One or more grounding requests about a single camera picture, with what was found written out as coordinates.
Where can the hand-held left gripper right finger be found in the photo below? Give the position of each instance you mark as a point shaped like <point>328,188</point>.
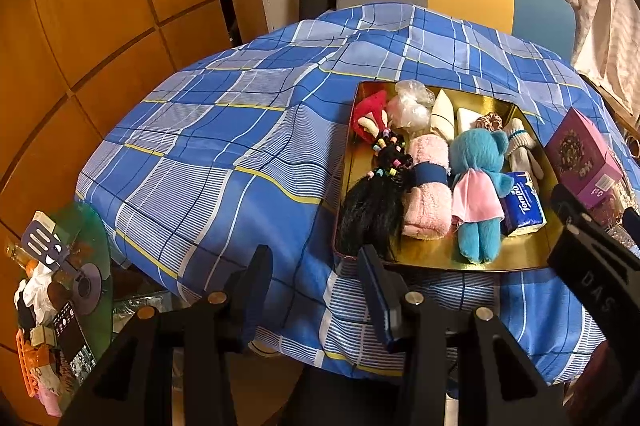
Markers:
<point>382,306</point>

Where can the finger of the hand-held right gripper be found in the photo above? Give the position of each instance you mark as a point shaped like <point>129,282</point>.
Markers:
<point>567,206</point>
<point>632,228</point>

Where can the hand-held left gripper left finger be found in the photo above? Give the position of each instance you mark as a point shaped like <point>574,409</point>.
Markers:
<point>257,291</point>

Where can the blue tissue pack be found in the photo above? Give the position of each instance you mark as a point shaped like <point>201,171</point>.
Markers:
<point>522,201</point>

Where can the gold metal tin tray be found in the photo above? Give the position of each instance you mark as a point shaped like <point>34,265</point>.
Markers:
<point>520,251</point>

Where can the white knitted doll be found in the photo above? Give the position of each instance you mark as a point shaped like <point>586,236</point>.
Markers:
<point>520,146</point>

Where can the pink towel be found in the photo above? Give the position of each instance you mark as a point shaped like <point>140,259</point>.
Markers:
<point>422,216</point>

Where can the blue teddy bear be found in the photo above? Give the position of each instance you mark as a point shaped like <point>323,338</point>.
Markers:
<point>475,156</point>

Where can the brown satin scrunchie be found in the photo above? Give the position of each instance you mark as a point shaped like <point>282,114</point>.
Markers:
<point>490,122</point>

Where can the white plastic bag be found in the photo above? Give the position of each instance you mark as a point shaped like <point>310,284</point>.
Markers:
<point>407,106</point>

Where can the ornate silver tissue box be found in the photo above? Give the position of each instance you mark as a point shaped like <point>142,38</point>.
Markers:
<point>612,211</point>

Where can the purple cardboard box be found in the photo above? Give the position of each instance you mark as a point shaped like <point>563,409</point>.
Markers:
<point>580,156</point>

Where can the blue plaid bed sheet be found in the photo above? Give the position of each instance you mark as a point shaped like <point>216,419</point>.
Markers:
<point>225,131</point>

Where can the round green glass table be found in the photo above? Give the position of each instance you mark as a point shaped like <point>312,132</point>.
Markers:
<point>90,226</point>

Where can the dark phone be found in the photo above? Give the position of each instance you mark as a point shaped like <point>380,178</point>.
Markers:
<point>70,336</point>

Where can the slotted blue spatula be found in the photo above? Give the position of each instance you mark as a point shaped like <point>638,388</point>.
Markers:
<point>40,246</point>

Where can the crumpled white paper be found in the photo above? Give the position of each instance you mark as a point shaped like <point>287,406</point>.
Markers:
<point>35,288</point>

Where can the orange plastic basket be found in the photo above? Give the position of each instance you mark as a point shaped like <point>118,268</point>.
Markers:
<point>30,366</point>

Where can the wooden wardrobe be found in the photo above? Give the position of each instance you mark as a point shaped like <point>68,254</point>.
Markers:
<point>100,6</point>

